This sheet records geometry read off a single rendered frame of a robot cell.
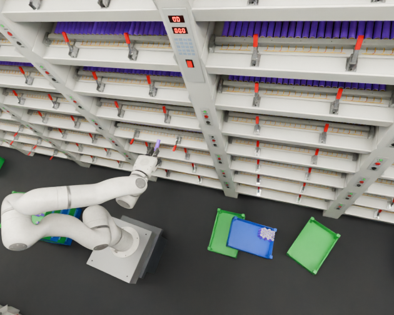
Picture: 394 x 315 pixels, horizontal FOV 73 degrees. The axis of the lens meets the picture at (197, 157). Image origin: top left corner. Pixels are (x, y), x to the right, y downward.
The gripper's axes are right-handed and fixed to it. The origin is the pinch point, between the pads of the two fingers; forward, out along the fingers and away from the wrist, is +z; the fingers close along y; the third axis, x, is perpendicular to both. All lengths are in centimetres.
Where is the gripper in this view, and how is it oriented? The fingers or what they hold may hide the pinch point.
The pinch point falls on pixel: (154, 151)
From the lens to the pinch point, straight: 135.8
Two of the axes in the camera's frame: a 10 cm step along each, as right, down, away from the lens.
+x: 1.3, 6.6, 7.4
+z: 3.2, -7.3, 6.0
